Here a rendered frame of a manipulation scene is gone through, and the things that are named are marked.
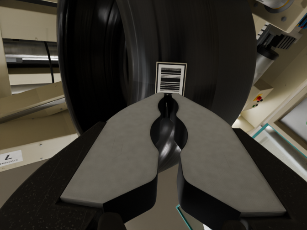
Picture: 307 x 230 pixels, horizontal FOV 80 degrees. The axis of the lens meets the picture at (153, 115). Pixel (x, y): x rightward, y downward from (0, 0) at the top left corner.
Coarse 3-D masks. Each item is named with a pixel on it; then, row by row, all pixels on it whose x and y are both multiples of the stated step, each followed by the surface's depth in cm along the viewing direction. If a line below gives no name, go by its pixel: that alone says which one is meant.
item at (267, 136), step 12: (264, 132) 82; (276, 132) 79; (264, 144) 83; (276, 144) 79; (288, 144) 76; (276, 156) 80; (288, 156) 77; (300, 156) 73; (300, 168) 74; (192, 228) 129
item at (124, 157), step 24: (120, 120) 8; (144, 120) 8; (96, 144) 7; (120, 144) 7; (144, 144) 7; (96, 168) 6; (120, 168) 6; (144, 168) 6; (72, 192) 5; (96, 192) 5; (120, 192) 5; (144, 192) 6
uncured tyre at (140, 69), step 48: (96, 0) 57; (144, 0) 24; (192, 0) 24; (240, 0) 32; (96, 48) 68; (144, 48) 25; (192, 48) 24; (240, 48) 31; (96, 96) 70; (144, 96) 27; (192, 96) 26; (240, 96) 35
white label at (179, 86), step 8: (160, 64) 24; (168, 64) 24; (176, 64) 24; (184, 64) 24; (160, 72) 25; (168, 72) 25; (176, 72) 24; (184, 72) 24; (160, 80) 25; (168, 80) 25; (176, 80) 25; (184, 80) 25; (160, 88) 25; (168, 88) 25; (176, 88) 25; (184, 88) 25
